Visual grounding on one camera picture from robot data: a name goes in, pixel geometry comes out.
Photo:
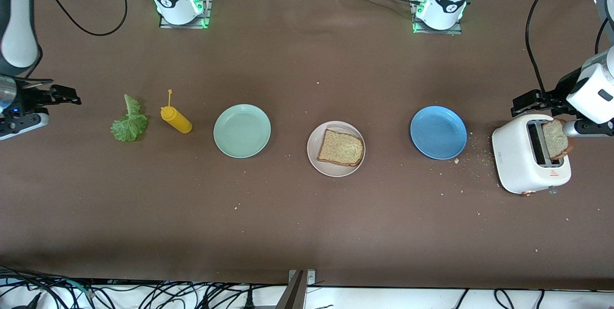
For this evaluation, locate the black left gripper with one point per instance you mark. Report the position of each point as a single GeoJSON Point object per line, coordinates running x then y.
{"type": "Point", "coordinates": [556, 95]}

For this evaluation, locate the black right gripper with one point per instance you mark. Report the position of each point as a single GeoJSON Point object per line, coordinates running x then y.
{"type": "Point", "coordinates": [29, 99]}

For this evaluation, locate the green lettuce leaf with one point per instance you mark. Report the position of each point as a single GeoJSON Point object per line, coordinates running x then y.
{"type": "Point", "coordinates": [128, 126]}

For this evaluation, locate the yellow squeeze sauce bottle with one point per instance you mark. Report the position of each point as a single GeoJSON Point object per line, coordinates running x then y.
{"type": "Point", "coordinates": [177, 121]}

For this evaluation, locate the brown bread slice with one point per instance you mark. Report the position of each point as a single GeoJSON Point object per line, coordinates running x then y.
{"type": "Point", "coordinates": [554, 141]}
{"type": "Point", "coordinates": [338, 148]}

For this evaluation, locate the blue plate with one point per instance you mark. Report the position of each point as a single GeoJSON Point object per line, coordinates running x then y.
{"type": "Point", "coordinates": [439, 132]}

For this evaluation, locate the pale green plate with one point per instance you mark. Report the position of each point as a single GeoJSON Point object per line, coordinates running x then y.
{"type": "Point", "coordinates": [242, 131]}

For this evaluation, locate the beige plate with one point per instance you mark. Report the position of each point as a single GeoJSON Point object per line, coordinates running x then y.
{"type": "Point", "coordinates": [336, 172]}

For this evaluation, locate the white toaster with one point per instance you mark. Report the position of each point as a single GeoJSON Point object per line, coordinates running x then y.
{"type": "Point", "coordinates": [515, 160]}

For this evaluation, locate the grey metal bar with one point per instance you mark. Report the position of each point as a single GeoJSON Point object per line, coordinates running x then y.
{"type": "Point", "coordinates": [292, 297]}

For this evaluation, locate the silver table edge bracket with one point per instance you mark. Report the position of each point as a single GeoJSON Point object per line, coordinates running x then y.
{"type": "Point", "coordinates": [312, 278]}

